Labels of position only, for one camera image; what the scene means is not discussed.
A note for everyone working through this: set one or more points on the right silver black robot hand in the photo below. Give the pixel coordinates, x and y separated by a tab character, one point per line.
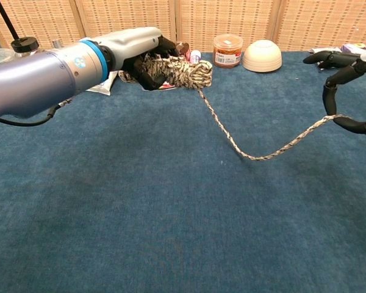
350	71

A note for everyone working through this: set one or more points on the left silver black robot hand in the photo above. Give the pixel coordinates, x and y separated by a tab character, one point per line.
131	42

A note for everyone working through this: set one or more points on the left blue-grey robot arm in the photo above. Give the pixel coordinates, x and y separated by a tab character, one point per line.
33	82

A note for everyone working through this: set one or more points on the white purple small carton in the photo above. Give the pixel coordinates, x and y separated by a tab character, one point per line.
353	47

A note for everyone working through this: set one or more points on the white snack packet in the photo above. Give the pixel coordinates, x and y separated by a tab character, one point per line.
326	49

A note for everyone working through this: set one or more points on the white sugar bag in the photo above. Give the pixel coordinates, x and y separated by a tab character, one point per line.
105	87

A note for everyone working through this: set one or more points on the brown honey bottle yellow cap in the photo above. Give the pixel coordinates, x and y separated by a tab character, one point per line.
183	48

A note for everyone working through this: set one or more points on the razor in yellow blister pack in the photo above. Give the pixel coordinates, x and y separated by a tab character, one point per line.
167	86

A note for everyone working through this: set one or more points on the purple white toothpaste tube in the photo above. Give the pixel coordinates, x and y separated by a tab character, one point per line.
195	56

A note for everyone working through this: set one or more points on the cream upturned bowl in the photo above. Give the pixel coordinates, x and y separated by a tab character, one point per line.
262	58

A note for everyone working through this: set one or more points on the orange-lid plastic jar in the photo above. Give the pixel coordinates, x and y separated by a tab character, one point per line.
227	52

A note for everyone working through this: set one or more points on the bamboo folding screen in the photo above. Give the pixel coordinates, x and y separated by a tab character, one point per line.
231	18

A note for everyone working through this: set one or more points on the clear jar with black lid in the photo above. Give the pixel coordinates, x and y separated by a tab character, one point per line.
24	44

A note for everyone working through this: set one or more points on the black tripod stand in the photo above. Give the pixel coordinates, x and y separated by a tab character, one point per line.
4	19

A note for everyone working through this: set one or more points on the clear plastic tub of clips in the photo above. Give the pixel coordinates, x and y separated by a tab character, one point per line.
0	56

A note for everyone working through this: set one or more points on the blue carpet table cloth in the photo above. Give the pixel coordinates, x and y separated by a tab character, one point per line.
183	213

